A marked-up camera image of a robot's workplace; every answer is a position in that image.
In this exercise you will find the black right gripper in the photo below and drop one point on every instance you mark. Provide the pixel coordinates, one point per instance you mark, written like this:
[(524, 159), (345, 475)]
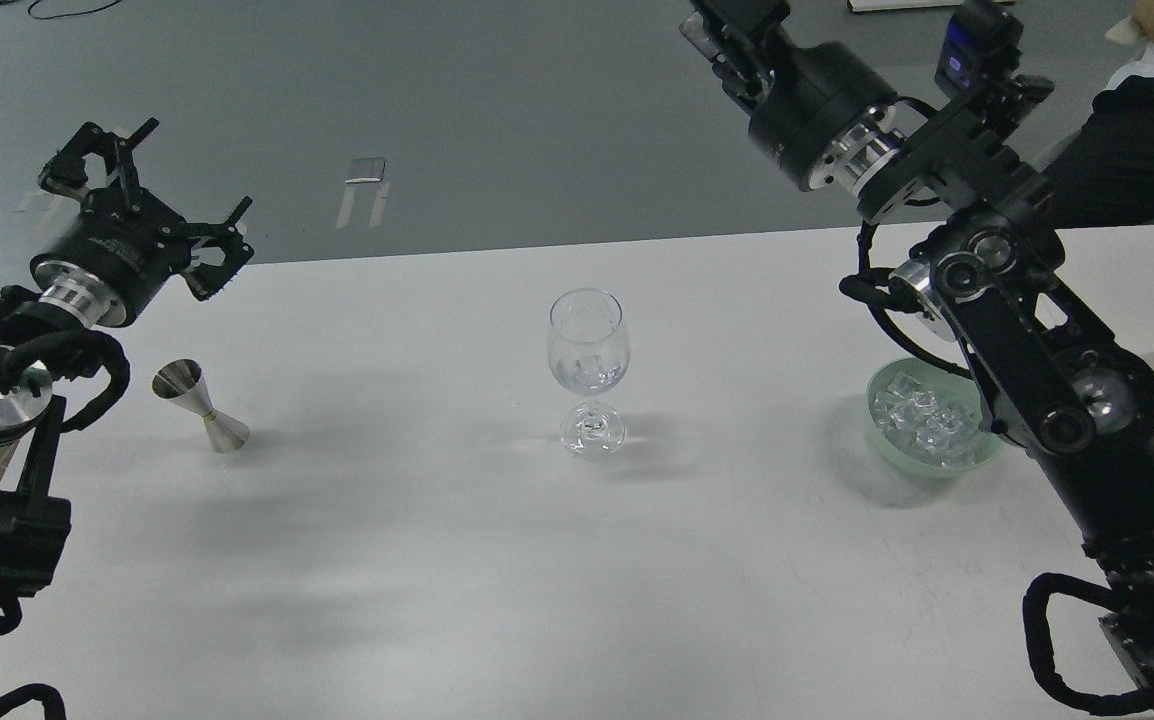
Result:
[(823, 116)]

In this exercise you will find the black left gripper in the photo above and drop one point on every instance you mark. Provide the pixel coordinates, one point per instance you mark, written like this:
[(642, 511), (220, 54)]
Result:
[(118, 253)]

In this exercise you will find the steel double jigger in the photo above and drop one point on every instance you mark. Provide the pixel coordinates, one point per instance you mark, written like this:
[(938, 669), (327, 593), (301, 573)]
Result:
[(182, 383)]

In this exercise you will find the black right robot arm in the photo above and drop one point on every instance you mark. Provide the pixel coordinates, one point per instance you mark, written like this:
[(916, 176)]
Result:
[(954, 230)]

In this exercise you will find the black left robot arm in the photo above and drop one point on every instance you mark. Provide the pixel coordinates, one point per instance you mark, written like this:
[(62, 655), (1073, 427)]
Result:
[(60, 367)]

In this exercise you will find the clear wine glass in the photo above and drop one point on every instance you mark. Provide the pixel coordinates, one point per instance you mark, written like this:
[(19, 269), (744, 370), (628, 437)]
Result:
[(589, 354)]

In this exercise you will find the clear ice cubes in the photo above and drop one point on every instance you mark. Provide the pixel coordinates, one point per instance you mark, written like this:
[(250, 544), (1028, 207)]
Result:
[(927, 423)]

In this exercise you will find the metal floor plate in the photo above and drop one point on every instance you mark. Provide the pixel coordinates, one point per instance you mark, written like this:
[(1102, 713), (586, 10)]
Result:
[(366, 170)]

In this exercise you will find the green bowl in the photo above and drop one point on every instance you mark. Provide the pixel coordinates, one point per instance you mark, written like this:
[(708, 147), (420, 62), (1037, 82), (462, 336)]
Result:
[(960, 387)]

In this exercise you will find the person in white shirt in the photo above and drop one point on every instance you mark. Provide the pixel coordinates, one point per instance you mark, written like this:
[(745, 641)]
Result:
[(1104, 177)]

